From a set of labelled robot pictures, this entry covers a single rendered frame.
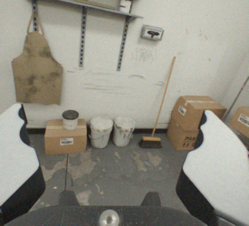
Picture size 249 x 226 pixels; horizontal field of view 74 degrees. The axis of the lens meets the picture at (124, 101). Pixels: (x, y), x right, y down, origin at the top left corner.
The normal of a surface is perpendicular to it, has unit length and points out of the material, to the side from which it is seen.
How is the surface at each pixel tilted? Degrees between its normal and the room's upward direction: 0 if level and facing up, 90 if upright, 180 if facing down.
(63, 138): 88
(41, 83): 89
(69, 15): 90
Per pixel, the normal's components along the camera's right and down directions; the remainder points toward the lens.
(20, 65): 0.13, 0.45
